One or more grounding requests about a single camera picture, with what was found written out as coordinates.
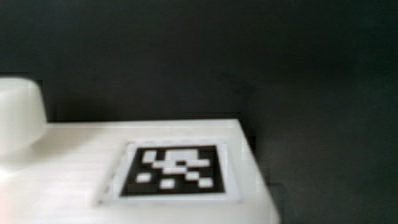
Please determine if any white drawer box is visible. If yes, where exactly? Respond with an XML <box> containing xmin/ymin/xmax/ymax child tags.
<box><xmin>0</xmin><ymin>77</ymin><xmax>280</xmax><ymax>224</ymax></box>

